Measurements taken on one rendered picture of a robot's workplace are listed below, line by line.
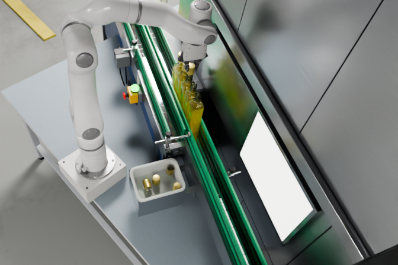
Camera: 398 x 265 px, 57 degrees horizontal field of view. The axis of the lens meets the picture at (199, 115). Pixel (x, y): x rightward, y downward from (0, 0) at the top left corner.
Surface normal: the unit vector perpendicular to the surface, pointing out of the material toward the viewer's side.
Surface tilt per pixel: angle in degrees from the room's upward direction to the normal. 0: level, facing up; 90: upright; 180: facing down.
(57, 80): 0
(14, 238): 0
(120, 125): 0
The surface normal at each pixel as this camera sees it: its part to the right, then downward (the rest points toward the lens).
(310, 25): -0.93, 0.20
